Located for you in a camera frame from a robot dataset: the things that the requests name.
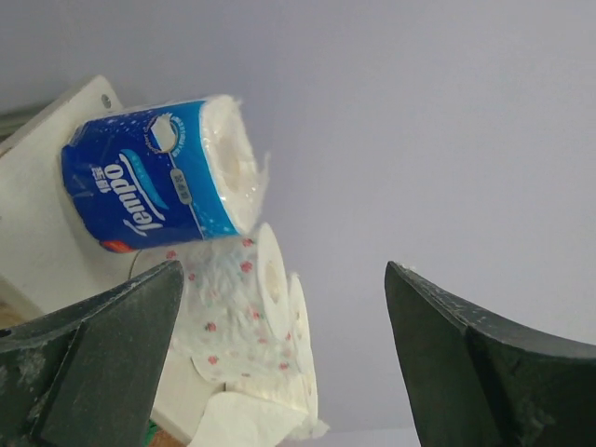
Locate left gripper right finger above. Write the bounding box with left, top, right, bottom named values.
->
left=385, top=262, right=595, bottom=446

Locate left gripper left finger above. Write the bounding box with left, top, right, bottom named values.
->
left=1, top=261, right=183, bottom=447

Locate green roll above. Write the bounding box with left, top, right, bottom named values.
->
left=142, top=420, right=185, bottom=447

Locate plain white paper towel roll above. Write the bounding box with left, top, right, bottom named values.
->
left=190, top=391, right=330, bottom=447

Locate rose-print roll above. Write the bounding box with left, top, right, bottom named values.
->
left=225, top=273, right=318, bottom=424
left=172, top=223, right=299, bottom=383

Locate blue Tempo roll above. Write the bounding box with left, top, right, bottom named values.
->
left=61, top=95, right=268, bottom=252

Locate white two-tier shelf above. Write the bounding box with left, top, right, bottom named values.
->
left=1, top=75, right=217, bottom=443

